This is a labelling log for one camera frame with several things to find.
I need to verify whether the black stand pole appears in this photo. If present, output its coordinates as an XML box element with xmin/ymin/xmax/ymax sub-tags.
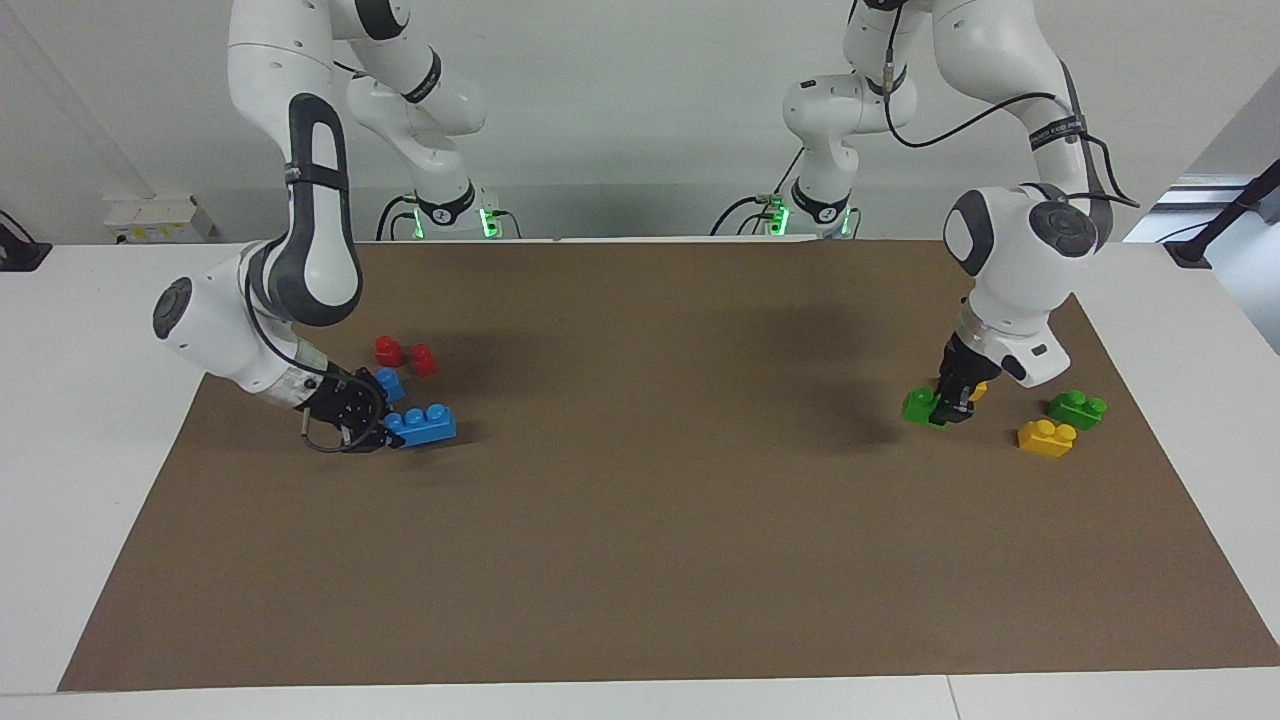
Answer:
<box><xmin>1164</xmin><ymin>160</ymin><xmax>1280</xmax><ymax>270</ymax></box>

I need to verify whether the brown table mat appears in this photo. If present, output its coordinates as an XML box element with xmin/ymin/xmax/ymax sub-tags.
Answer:
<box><xmin>58</xmin><ymin>238</ymin><xmax>1280</xmax><ymax>693</ymax></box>

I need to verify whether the black table clamp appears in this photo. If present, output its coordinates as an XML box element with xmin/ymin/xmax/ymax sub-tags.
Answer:
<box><xmin>0</xmin><ymin>210</ymin><xmax>52</xmax><ymax>272</ymax></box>

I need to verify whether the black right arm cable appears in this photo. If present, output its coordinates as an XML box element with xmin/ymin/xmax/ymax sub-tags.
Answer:
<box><xmin>245</xmin><ymin>270</ymin><xmax>391</xmax><ymax>455</ymax></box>

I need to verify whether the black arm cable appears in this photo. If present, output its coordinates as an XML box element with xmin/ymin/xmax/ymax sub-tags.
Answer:
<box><xmin>880</xmin><ymin>0</ymin><xmax>1142</xmax><ymax>211</ymax></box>
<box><xmin>245</xmin><ymin>270</ymin><xmax>391</xmax><ymax>455</ymax></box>

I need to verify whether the black base cable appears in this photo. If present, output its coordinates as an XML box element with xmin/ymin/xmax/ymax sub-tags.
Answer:
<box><xmin>375</xmin><ymin>194</ymin><xmax>417</xmax><ymax>242</ymax></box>
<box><xmin>709</xmin><ymin>147</ymin><xmax>806</xmax><ymax>237</ymax></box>

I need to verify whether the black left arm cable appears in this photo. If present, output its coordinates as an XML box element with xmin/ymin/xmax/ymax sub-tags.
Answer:
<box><xmin>880</xmin><ymin>0</ymin><xmax>1142</xmax><ymax>211</ymax></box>

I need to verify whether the white wall socket box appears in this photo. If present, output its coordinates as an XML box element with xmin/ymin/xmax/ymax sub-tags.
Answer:
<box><xmin>105</xmin><ymin>195</ymin><xmax>217</xmax><ymax>244</ymax></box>

